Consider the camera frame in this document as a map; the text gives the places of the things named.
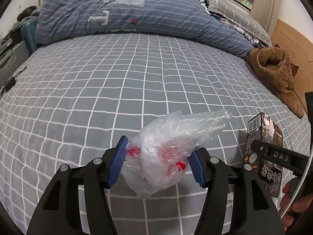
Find grey suitcase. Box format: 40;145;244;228
0;40;30;84

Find person's right hand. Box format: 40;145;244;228
279;176;313;230

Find brown fleece garment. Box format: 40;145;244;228
246;46;304;119

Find beige curtain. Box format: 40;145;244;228
251;0;282;33

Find blue striped quilt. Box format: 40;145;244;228
34;0;253;59

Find blue patterned cloth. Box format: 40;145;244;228
198;0;266;48

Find clear plastic bag red print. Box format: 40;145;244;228
121;109;233;199

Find brown printed carton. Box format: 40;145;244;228
241;112;284;198

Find dark tangled object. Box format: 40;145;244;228
18;6;41;21

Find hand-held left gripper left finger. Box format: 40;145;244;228
26;135;129;235

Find teal plastic crate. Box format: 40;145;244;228
20;18;40;55

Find bed with grey checked sheet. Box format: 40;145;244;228
0;33;313;235

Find black charger cable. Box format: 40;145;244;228
0;66;27;98

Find wooden headboard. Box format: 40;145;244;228
270;18;313;118

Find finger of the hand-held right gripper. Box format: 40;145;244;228
251;139;313;177

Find grey checked pillow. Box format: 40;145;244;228
204;0;272;47

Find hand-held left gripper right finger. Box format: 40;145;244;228
188;147;286;235

